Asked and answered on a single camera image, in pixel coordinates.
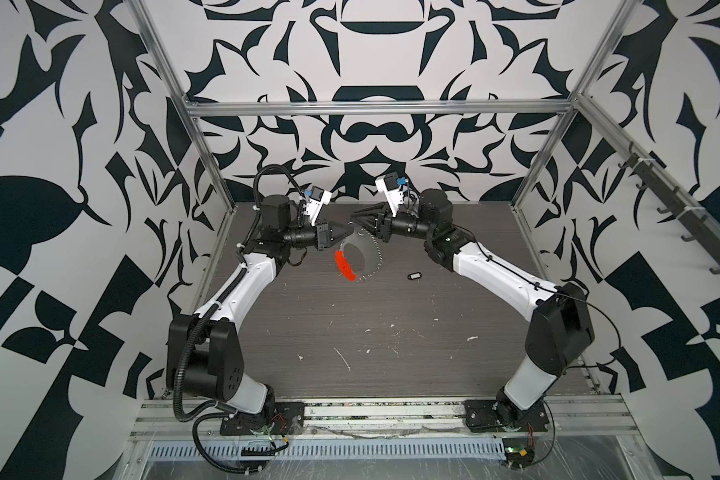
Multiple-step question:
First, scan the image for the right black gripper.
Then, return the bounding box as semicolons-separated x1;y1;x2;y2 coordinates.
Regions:
355;202;440;246

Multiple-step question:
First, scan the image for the large keyring with red handle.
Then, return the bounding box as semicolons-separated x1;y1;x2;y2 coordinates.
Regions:
335;222;383;282

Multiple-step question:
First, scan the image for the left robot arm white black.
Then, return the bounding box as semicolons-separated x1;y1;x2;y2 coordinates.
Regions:
165;187;353;423

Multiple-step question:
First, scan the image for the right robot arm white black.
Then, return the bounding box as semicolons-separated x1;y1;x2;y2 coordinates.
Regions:
351;189;595;428

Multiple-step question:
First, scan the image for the small green-lit circuit board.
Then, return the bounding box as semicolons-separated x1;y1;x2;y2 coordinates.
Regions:
502;438;535;471

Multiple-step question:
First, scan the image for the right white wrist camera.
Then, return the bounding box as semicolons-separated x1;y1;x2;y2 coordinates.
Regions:
375;172;408;217

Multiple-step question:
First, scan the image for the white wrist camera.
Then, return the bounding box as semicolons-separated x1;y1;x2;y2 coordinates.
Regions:
375;172;408;217
300;185;332;226

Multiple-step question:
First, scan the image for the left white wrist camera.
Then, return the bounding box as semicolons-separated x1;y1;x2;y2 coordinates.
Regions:
300;185;332;226

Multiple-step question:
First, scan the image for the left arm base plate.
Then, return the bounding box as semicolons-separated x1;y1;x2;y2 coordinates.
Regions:
220;401;306;436

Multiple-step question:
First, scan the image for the aluminium frame back crossbar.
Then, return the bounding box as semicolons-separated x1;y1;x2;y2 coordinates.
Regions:
185;99;571;117

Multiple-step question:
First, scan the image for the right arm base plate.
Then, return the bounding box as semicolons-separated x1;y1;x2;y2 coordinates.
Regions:
463;399;550;433

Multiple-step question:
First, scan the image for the left black corrugated cable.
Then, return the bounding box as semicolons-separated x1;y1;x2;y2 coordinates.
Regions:
171;164;304;475

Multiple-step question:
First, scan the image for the white slotted cable duct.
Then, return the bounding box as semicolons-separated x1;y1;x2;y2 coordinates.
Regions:
149;438;506;461

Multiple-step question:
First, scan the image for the aluminium frame front rail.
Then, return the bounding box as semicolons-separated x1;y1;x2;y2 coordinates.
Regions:
128;392;640;442

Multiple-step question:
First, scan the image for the grey wall hook rack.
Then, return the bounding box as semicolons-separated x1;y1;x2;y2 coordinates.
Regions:
616;142;720;275

